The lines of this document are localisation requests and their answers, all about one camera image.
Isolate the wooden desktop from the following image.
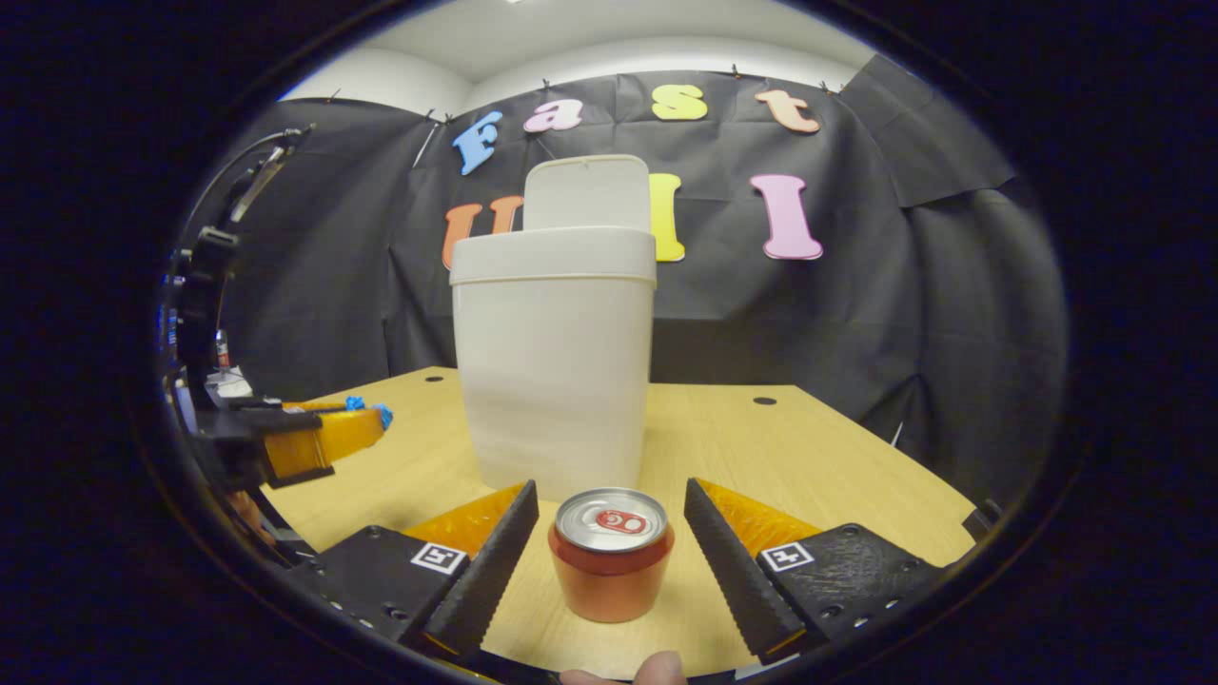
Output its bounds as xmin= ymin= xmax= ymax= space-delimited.
xmin=259 ymin=366 xmax=981 ymax=681

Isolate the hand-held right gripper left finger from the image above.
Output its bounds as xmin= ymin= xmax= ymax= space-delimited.
xmin=285 ymin=480 xmax=540 ymax=662

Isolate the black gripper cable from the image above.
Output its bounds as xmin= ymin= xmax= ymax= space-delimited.
xmin=174 ymin=133 xmax=296 ymax=286

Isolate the red pop can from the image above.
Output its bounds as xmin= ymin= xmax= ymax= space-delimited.
xmin=548 ymin=487 xmax=676 ymax=624

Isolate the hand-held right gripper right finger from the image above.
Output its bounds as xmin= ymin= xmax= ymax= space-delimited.
xmin=683 ymin=478 xmax=948 ymax=665

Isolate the white side table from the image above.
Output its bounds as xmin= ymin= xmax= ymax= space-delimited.
xmin=205 ymin=369 xmax=256 ymax=405

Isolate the white desktop garbage bin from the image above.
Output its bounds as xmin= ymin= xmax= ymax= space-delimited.
xmin=449 ymin=154 xmax=658 ymax=503

